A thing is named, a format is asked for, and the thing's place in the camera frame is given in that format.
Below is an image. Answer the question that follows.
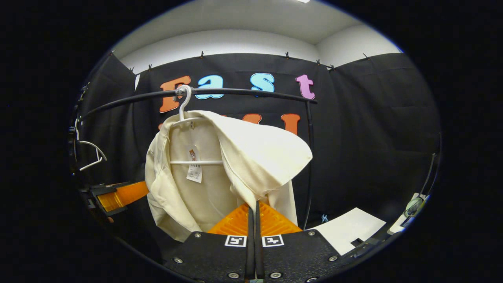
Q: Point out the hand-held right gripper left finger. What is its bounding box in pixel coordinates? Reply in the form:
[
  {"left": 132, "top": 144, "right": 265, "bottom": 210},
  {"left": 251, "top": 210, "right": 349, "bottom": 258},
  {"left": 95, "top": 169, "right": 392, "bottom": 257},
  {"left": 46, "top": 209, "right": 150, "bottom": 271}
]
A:
[{"left": 163, "top": 201, "right": 255, "bottom": 282}]

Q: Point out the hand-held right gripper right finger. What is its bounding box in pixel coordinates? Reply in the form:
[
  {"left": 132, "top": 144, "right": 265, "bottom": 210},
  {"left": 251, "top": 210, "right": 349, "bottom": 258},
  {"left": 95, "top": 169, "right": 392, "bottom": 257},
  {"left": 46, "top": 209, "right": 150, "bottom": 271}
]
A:
[{"left": 255, "top": 201, "right": 350, "bottom": 283}]

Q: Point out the cream shirt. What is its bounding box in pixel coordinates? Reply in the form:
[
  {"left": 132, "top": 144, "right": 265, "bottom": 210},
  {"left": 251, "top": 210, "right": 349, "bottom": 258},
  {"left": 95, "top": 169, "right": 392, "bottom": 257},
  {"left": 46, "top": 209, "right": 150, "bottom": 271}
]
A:
[{"left": 145, "top": 110, "right": 314, "bottom": 243}]

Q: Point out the white clothes hanger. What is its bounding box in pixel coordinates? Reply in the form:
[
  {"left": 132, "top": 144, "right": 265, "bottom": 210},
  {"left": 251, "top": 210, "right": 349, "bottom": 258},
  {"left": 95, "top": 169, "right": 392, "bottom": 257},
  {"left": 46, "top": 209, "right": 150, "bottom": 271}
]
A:
[
  {"left": 169, "top": 85, "right": 225, "bottom": 165},
  {"left": 75, "top": 118, "right": 107, "bottom": 172}
]

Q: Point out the black clothes rack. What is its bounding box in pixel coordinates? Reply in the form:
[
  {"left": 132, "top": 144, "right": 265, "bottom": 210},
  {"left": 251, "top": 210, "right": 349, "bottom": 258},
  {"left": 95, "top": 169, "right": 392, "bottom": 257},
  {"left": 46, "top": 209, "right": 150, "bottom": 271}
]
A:
[{"left": 77, "top": 87, "right": 318, "bottom": 230}]

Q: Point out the white drawer cabinet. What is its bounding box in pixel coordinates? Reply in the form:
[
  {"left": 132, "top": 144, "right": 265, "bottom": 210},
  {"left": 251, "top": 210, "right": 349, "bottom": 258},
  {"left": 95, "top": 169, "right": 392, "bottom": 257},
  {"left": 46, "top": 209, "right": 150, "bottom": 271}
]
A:
[{"left": 310, "top": 207, "right": 387, "bottom": 256}]

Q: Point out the black backdrop cloth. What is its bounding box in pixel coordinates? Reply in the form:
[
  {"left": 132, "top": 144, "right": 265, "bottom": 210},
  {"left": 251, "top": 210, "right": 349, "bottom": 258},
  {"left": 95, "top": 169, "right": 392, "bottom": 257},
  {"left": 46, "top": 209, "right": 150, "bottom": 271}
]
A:
[{"left": 69, "top": 51, "right": 441, "bottom": 252}]

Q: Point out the row of black backdrop clips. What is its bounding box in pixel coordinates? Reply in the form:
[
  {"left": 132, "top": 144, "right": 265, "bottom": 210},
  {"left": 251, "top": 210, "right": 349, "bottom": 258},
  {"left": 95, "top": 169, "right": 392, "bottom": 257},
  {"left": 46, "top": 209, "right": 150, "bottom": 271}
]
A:
[{"left": 108, "top": 49, "right": 370, "bottom": 75}]

